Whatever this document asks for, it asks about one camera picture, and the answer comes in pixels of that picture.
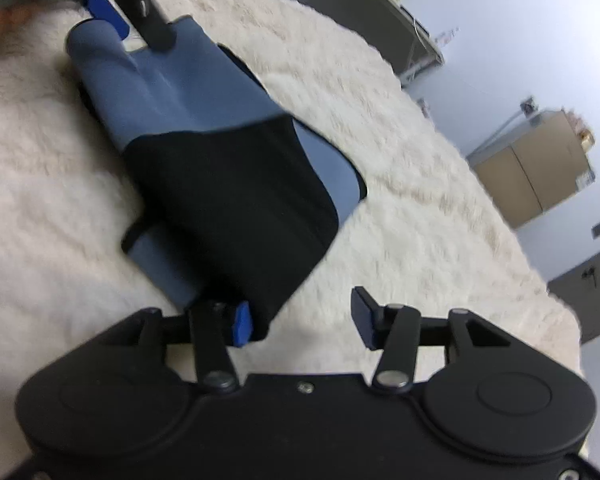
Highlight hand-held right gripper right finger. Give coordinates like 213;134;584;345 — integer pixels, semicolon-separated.
350;286;514;393

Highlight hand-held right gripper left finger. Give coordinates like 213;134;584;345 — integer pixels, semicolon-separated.
102;300;254;394

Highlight blue and black garment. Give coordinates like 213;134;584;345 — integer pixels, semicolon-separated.
64;16;369;345

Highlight person's left hand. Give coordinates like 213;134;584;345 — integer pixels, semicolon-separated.
0;1;35;43

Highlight white fluffy blanket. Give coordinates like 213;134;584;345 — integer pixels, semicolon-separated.
0;0;585;480

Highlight brown wooden cabinet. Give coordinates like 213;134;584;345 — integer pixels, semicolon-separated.
466;107;597;230

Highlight metal frame table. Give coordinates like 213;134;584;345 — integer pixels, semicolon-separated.
257;0;446;88

